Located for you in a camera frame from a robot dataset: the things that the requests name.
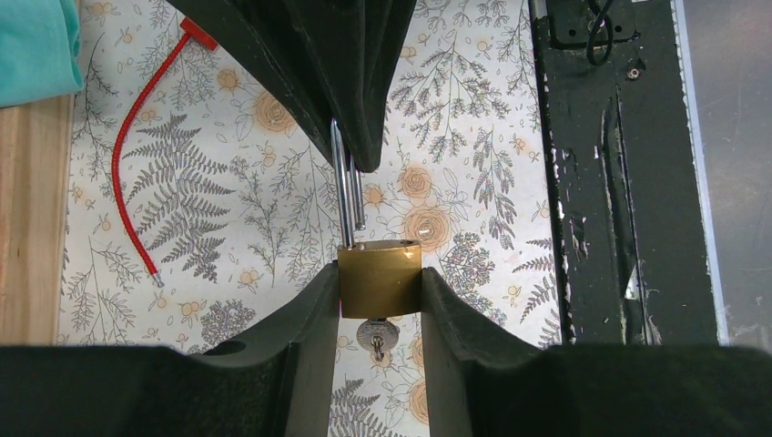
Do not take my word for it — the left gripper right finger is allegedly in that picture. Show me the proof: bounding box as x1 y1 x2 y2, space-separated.
422 268 771 436

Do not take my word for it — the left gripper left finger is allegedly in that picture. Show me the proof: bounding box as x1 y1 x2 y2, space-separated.
1 263 339 436

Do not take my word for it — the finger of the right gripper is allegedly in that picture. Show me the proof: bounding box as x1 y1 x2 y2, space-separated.
284 1 415 173
169 0 332 158

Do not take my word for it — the brass padlock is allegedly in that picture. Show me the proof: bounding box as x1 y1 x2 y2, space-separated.
330 119 422 320

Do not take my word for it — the floral table mat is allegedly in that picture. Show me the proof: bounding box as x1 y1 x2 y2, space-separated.
55 0 565 437

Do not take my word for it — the teal t-shirt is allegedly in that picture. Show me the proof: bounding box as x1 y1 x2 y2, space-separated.
1 0 84 108

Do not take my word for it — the wooden clothes rack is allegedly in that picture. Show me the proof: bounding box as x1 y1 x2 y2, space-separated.
1 96 73 345

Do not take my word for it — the red cable lock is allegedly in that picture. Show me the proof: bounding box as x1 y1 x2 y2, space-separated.
110 16 219 290

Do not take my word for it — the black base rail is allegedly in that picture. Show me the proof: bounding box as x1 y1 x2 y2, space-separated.
528 1 719 345

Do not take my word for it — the aluminium slotted rail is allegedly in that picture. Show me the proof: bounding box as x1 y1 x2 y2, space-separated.
671 0 730 346

